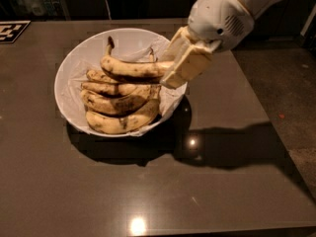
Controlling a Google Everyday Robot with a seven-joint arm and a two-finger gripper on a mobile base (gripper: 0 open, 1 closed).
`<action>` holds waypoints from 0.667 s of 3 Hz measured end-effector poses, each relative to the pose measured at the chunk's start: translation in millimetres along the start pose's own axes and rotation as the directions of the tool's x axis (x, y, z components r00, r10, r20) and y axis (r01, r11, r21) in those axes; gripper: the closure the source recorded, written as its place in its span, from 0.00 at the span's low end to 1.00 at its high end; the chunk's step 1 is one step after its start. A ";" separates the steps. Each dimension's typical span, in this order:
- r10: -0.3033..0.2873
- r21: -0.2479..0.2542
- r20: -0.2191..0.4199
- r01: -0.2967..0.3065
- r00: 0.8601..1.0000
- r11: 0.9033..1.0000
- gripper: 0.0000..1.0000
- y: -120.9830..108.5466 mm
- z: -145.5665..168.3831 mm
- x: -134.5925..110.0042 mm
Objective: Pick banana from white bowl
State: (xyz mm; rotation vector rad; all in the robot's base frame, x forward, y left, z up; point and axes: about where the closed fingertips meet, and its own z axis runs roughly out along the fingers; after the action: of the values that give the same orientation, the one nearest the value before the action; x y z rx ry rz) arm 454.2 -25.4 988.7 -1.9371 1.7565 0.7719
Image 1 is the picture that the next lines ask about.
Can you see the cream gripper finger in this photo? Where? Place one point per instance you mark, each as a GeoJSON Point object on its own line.
{"type": "Point", "coordinates": [180, 48]}
{"type": "Point", "coordinates": [189, 63]}

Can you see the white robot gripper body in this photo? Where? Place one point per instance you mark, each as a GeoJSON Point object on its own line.
{"type": "Point", "coordinates": [218, 17]}

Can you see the spotted yellow banana with stem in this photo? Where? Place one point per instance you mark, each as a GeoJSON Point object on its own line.
{"type": "Point", "coordinates": [132, 72]}

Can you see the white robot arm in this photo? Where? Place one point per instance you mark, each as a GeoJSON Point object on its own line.
{"type": "Point", "coordinates": [213, 26]}

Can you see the right spotted banana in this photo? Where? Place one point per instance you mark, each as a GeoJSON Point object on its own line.
{"type": "Point", "coordinates": [112, 89]}

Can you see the left spotted banana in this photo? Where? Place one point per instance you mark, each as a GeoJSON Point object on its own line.
{"type": "Point", "coordinates": [120, 106]}

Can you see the upper left small banana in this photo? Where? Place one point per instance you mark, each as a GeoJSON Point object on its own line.
{"type": "Point", "coordinates": [100, 76]}

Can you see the white bowl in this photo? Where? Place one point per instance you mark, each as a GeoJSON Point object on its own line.
{"type": "Point", "coordinates": [132, 45]}

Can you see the bottom front yellow banana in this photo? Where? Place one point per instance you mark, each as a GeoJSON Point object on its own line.
{"type": "Point", "coordinates": [142, 117]}

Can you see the black white fiducial marker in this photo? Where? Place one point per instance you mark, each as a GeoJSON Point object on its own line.
{"type": "Point", "coordinates": [11, 30]}

